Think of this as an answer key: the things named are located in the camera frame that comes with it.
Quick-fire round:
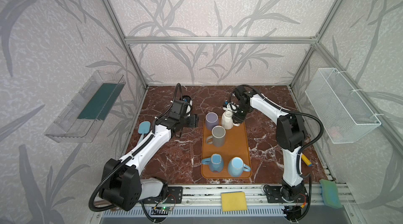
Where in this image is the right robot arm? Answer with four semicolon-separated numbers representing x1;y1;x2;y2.
222;85;324;202

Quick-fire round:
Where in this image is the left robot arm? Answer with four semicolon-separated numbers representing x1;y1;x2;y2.
88;83;199;212

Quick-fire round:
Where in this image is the white ceramic mug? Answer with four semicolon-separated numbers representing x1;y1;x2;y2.
221;110;240;130

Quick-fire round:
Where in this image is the yellow sponge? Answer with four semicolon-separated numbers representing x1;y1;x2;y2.
221;191;248;212

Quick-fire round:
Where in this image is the light blue silicone spatula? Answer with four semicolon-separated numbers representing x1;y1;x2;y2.
138;121;151;144

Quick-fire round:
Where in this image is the blue speckled mug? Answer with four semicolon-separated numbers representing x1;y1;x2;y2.
201;153;224;173

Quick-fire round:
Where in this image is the green sponge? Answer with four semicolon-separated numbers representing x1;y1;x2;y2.
320;180;343;209

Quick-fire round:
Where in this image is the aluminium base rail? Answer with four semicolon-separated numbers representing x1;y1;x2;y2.
101;184;336;221

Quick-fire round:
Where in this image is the grey mug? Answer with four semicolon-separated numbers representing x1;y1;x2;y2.
206;125;226;147

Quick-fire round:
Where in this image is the green mat in shelf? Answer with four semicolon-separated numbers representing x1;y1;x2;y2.
78;83;124;120

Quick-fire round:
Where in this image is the yellow handled tool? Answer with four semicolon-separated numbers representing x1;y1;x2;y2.
301;154;313;167

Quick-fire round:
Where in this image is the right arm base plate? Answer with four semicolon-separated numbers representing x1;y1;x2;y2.
263;185;307;205

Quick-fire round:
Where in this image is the white wire basket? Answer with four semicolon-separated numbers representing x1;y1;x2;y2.
305;68;382;144

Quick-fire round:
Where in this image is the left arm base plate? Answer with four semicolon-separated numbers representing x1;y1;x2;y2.
145;186;183;204

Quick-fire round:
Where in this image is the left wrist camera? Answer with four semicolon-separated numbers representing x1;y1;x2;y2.
182;96;193;117

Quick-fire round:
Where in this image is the small green circuit board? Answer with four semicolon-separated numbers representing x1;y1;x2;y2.
153;206;174;215

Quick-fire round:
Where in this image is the light blue mug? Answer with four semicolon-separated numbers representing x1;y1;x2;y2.
227;157;251;177

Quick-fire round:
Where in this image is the orange rubber tray mat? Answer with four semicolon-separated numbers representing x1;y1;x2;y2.
201;119;251;180

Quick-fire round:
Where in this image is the lavender mug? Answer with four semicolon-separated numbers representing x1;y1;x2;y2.
205;112;220;131

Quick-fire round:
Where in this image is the clear acrylic wall shelf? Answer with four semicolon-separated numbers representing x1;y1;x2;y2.
45;70;126;143

